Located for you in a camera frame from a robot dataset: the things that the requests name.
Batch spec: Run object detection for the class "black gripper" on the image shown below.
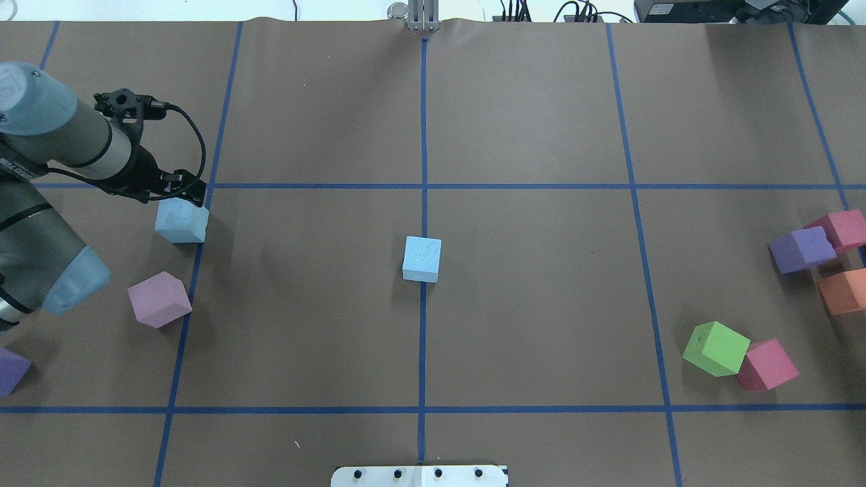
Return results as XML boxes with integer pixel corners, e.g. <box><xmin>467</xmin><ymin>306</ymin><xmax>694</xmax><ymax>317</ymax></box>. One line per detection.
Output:
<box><xmin>122</xmin><ymin>152</ymin><xmax>206</xmax><ymax>208</ymax></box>

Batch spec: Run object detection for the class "light blue foam block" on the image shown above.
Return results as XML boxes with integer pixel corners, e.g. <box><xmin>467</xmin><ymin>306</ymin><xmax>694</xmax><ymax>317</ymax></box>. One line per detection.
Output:
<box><xmin>154</xmin><ymin>198</ymin><xmax>210</xmax><ymax>244</ymax></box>
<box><xmin>402</xmin><ymin>235</ymin><xmax>442</xmax><ymax>283</ymax></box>

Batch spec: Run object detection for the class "magenta foam block under arm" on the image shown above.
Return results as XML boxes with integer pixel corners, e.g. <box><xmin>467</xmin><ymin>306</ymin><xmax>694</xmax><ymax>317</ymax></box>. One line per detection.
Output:
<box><xmin>804</xmin><ymin>209</ymin><xmax>865</xmax><ymax>255</ymax></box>

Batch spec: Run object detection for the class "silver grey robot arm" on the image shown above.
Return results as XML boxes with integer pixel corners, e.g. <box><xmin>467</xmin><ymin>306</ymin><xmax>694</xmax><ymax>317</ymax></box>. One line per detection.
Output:
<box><xmin>1</xmin><ymin>61</ymin><xmax>207</xmax><ymax>332</ymax></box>

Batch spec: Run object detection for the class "light purple foam block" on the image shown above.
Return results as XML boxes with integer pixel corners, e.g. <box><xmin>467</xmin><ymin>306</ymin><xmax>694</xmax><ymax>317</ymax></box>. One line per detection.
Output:
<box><xmin>127</xmin><ymin>272</ymin><xmax>192</xmax><ymax>329</ymax></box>

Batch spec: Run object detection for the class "dark purple foam block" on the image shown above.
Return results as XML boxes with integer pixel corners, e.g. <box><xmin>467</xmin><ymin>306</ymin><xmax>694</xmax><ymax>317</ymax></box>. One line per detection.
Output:
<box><xmin>1</xmin><ymin>348</ymin><xmax>33</xmax><ymax>397</ymax></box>

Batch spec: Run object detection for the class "black orange usb hub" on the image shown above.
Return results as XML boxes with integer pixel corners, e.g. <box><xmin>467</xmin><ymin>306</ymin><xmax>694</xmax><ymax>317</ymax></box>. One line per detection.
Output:
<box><xmin>492</xmin><ymin>1</ymin><xmax>532</xmax><ymax>22</ymax></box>

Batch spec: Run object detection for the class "black laptop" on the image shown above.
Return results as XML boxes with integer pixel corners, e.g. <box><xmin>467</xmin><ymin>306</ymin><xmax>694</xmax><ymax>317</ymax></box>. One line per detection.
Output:
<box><xmin>633</xmin><ymin>1</ymin><xmax>848</xmax><ymax>25</ymax></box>

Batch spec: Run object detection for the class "green foam block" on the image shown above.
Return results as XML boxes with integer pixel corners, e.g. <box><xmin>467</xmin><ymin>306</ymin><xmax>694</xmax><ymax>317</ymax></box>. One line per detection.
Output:
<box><xmin>683</xmin><ymin>321</ymin><xmax>751</xmax><ymax>378</ymax></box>

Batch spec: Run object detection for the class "magenta foam block near gripper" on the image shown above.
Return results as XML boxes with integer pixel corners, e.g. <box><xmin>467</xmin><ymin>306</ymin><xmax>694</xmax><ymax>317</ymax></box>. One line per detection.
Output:
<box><xmin>736</xmin><ymin>338</ymin><xmax>799</xmax><ymax>391</ymax></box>

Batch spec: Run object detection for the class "purple foam block right side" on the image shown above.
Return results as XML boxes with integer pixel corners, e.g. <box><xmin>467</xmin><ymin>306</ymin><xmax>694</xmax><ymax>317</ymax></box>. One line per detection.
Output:
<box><xmin>768</xmin><ymin>226</ymin><xmax>838</xmax><ymax>275</ymax></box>

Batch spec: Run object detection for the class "orange foam block near tray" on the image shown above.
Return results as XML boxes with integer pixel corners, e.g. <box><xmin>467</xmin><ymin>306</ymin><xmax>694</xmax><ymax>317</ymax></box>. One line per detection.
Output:
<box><xmin>817</xmin><ymin>269</ymin><xmax>865</xmax><ymax>317</ymax></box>

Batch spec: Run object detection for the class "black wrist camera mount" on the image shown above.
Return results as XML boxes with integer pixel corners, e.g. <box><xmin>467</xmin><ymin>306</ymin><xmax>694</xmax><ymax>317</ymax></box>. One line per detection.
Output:
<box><xmin>93</xmin><ymin>87</ymin><xmax>168</xmax><ymax>122</ymax></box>

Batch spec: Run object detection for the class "aluminium frame post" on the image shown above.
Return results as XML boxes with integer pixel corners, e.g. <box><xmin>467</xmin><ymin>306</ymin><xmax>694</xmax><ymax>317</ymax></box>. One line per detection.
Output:
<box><xmin>406</xmin><ymin>0</ymin><xmax>441</xmax><ymax>32</ymax></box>

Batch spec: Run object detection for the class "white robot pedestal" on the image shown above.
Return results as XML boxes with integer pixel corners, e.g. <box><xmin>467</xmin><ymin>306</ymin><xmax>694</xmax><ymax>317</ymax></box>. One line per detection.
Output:
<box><xmin>330</xmin><ymin>465</ymin><xmax>509</xmax><ymax>486</ymax></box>

